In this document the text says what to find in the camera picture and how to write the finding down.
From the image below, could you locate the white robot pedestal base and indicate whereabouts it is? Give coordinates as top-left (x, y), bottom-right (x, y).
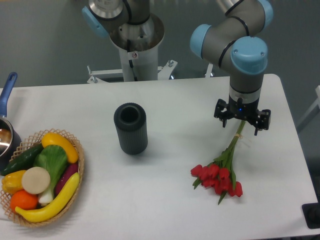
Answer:
top-left (83, 11), bottom-right (178, 82)

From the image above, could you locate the dark grey ribbed vase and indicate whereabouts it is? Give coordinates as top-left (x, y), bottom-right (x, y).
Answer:
top-left (113, 102), bottom-right (148, 155)

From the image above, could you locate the red tulip bouquet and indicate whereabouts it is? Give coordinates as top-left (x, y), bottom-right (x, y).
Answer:
top-left (190, 120), bottom-right (246, 204)

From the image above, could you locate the green bok choy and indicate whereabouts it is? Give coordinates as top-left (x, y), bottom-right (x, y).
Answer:
top-left (33, 145), bottom-right (68, 206)

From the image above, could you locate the black device table edge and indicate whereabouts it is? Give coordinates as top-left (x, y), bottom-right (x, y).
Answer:
top-left (301, 202), bottom-right (320, 229)

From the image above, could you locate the beige round disc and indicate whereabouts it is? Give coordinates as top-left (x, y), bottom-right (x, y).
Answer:
top-left (21, 166), bottom-right (51, 195)

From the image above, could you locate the orange fruit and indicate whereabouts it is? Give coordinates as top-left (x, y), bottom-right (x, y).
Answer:
top-left (10, 190), bottom-right (38, 212)

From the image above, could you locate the green cucumber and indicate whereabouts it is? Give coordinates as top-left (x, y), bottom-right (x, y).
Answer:
top-left (0, 144), bottom-right (44, 176)

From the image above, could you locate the yellow bell pepper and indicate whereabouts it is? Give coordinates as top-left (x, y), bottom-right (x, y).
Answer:
top-left (1, 170), bottom-right (26, 195)

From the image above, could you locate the yellow banana squash lower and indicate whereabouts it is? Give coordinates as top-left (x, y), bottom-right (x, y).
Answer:
top-left (15, 172), bottom-right (80, 223)

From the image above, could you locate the purple eggplant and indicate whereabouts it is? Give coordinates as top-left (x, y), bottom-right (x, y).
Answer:
top-left (54, 162), bottom-right (78, 196)

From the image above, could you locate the blue handled saucepan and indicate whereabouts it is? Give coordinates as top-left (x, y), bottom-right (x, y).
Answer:
top-left (0, 72), bottom-right (22, 171)

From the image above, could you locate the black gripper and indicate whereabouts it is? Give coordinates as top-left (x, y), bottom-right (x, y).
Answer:
top-left (213, 98), bottom-right (271, 136)

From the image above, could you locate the woven wicker basket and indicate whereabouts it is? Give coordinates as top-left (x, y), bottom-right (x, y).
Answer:
top-left (0, 129), bottom-right (85, 228)

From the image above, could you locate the white frame at right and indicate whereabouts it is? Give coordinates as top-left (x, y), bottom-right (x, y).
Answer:
top-left (296, 85), bottom-right (320, 134)

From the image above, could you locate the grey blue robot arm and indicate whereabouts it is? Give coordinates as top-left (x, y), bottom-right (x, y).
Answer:
top-left (82, 0), bottom-right (273, 131)

